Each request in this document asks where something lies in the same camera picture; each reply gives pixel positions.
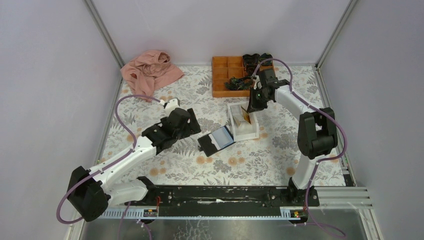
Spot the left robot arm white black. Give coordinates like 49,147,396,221
66,107,201,222

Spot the dark rolled strap in tray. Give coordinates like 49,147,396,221
242,53,261,67

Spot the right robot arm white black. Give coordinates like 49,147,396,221
246,69,338,206

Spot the orange compartment tray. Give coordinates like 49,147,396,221
211,53,273,98

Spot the slotted aluminium cable rail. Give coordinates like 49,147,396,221
99,206,309,221

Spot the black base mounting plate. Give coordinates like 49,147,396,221
131,185,320,210

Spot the white plastic card tray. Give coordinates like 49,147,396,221
227,101,260,142

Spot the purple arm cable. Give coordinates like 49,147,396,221
55,94,167,225
253,57,349,240

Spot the floral patterned table mat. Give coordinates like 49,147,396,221
98,64,347,187

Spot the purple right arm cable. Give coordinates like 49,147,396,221
253,57,349,240

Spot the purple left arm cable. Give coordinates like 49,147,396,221
55,94,167,225

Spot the pink crumpled cloth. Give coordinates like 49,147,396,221
120,50,184,102

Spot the tangled dark strap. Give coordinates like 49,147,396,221
223,75,255,92

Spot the black blue card holder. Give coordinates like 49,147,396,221
197,126,235,157

